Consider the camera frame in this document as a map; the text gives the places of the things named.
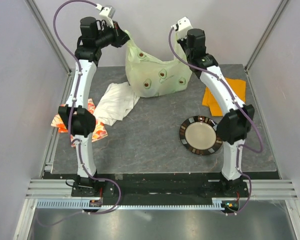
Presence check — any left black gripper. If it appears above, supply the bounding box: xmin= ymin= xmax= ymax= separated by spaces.
xmin=95 ymin=20 xmax=132 ymax=50

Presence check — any light green plastic bag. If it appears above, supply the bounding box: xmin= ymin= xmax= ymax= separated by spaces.
xmin=125 ymin=30 xmax=192 ymax=98

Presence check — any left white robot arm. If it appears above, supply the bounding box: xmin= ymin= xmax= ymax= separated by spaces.
xmin=58 ymin=16 xmax=130 ymax=197

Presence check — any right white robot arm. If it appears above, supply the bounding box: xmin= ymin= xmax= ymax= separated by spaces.
xmin=176 ymin=27 xmax=255 ymax=197

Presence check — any orange folded cloth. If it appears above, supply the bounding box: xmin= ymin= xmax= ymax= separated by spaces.
xmin=200 ymin=74 xmax=246 ymax=117

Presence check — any white crumpled cloth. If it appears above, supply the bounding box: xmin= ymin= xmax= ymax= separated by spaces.
xmin=93 ymin=81 xmax=140 ymax=126

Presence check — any dark rimmed ceramic plate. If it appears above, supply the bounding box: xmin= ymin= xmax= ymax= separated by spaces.
xmin=178 ymin=115 xmax=223 ymax=156

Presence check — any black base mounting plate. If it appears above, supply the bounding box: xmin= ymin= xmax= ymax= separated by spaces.
xmin=66 ymin=172 xmax=249 ymax=198

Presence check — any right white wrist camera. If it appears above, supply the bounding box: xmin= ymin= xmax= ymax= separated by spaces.
xmin=171 ymin=16 xmax=193 ymax=41

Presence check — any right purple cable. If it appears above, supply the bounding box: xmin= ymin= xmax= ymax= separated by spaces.
xmin=169 ymin=26 xmax=265 ymax=217

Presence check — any left aluminium frame post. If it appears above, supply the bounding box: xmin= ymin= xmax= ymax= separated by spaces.
xmin=25 ymin=0 xmax=72 ymax=76

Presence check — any aluminium frame post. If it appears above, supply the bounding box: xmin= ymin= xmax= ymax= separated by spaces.
xmin=244 ymin=0 xmax=290 ymax=73
xmin=25 ymin=0 xmax=72 ymax=76

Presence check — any right aluminium frame post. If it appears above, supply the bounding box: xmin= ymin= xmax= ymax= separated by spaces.
xmin=244 ymin=0 xmax=290 ymax=73

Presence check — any aluminium front rail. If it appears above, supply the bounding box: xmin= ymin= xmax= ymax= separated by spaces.
xmin=26 ymin=179 xmax=298 ymax=200

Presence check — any grey slotted cable duct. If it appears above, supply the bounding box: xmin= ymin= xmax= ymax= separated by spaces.
xmin=36 ymin=199 xmax=239 ymax=211

